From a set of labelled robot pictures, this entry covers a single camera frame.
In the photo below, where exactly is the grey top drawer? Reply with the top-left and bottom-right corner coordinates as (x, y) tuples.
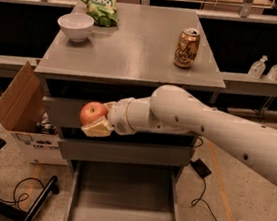
(39, 88), (215, 146)

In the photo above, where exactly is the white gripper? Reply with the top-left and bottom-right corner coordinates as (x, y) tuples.
(81, 97), (136, 138)

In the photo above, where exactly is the grey middle drawer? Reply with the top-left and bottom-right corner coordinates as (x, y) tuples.
(58, 138), (193, 166)

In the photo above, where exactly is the white ceramic bowl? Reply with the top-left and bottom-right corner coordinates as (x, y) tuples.
(58, 13), (94, 42)

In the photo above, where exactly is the green chip bag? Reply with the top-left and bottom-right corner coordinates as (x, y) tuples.
(81, 0), (118, 27)

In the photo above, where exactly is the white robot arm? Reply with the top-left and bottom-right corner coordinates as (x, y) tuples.
(79, 85), (277, 186)

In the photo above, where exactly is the cardboard box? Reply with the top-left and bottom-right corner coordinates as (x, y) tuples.
(0, 63), (68, 166)

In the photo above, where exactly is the gold soda can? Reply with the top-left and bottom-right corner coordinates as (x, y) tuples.
(174, 27), (201, 69)

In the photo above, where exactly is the left clear sanitizer bottle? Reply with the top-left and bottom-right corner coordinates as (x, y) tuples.
(248, 55), (268, 79)

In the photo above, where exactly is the grey drawer cabinet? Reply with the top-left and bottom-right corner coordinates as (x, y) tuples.
(23, 0), (236, 190)

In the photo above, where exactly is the black power adapter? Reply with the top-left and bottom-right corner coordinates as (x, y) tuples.
(190, 159), (212, 179)

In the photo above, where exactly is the grey open bottom drawer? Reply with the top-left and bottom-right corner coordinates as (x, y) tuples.
(64, 161), (179, 221)

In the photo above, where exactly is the black adapter cable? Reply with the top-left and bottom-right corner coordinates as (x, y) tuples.
(188, 176), (241, 221)

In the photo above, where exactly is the red apple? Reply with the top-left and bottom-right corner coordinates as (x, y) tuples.
(79, 101), (108, 125)

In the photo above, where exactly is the black floor cable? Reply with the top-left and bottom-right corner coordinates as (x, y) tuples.
(0, 172), (48, 221)

